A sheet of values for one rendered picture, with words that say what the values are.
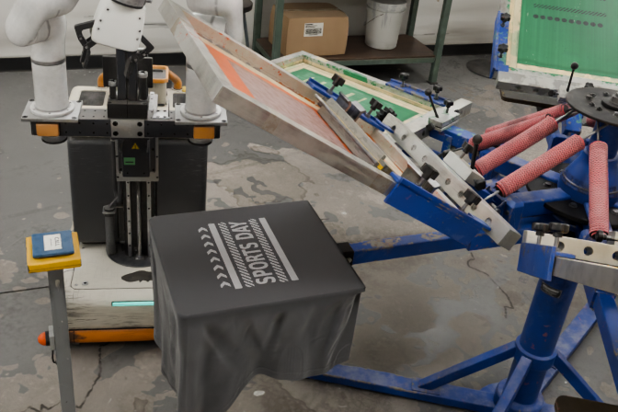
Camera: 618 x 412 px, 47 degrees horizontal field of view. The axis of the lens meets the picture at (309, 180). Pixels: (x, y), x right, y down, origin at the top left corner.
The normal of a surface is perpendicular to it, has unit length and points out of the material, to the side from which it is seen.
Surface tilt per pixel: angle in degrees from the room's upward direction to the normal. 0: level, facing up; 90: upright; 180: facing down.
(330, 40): 90
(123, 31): 93
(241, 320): 97
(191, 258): 0
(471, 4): 90
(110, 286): 0
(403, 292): 0
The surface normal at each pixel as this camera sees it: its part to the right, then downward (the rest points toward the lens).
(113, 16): 0.25, 0.48
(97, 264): 0.10, -0.87
